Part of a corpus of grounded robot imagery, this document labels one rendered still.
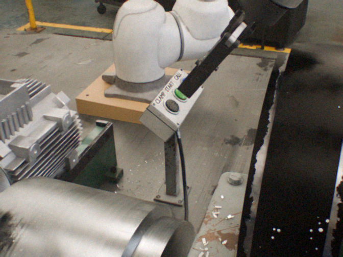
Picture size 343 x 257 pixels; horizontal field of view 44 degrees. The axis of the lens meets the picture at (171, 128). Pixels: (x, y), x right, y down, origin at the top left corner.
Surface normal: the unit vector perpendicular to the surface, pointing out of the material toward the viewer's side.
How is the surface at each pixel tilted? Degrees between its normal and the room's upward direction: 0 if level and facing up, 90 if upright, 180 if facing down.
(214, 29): 101
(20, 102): 90
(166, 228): 21
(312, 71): 13
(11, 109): 90
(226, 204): 0
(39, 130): 0
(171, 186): 90
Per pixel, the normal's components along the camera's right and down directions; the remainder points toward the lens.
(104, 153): 0.94, 0.17
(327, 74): -0.10, -0.70
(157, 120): -0.34, 0.51
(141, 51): 0.12, 0.53
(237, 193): -0.02, -0.84
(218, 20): 0.55, 0.58
